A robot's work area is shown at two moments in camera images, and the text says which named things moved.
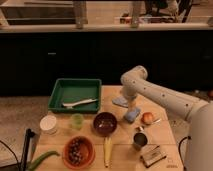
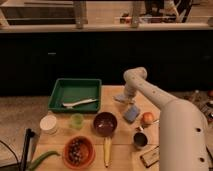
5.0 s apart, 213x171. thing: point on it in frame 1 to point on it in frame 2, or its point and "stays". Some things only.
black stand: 28,136 stays
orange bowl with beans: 78,152 stays
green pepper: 39,160 stays
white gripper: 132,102 to 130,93
